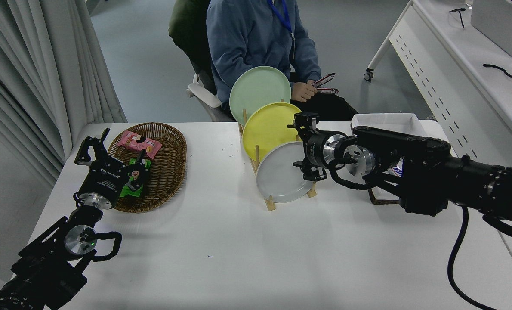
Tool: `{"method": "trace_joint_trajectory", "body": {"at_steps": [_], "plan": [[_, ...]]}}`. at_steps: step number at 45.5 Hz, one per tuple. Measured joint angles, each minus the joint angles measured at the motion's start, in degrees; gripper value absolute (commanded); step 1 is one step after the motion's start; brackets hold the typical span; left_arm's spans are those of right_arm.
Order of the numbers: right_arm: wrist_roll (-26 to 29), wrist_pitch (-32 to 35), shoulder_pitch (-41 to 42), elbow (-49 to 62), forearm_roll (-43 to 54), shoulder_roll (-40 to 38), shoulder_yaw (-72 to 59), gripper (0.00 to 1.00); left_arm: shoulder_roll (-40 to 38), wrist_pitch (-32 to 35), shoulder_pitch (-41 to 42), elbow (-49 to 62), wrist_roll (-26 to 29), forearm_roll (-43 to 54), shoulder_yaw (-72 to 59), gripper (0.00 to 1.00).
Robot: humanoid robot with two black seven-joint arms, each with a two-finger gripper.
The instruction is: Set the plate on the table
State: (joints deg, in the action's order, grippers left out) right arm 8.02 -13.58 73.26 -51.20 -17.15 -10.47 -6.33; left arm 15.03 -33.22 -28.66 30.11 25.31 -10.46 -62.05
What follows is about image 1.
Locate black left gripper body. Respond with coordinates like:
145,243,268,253
77,157,129,204

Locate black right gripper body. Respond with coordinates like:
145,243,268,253
303,129,331,169

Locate grey plate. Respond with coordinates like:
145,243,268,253
256,141,318,203

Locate yellow plate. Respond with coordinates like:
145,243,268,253
242,102,303,162

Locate wooden plate rack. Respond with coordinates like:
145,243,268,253
238,100,317,211

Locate pale green plate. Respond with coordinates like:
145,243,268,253
229,66,292,126

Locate person's hand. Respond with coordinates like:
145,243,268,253
291,81,318,103

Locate green snack packet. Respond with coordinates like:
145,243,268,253
119,158,152,198

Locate brown wicker basket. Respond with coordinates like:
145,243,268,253
108,122,187,214

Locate pink snack packet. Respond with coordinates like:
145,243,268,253
117,130,162,160

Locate white tray with cork base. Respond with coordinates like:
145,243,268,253
351,113,456,205

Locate white chair with dark back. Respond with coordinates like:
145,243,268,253
168,0,235,122

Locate person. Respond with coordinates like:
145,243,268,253
207,0,358,122

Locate grey curtain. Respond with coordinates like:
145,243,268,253
0,0,127,186

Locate white perforated desk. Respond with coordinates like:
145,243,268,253
364,0,512,160

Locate black glasses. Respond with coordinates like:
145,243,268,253
449,8,466,29

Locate silver laptop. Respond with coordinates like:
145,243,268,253
470,0,512,59

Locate blue lanyard with badge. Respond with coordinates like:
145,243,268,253
268,0,297,43

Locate black cable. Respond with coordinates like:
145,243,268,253
482,64,512,80

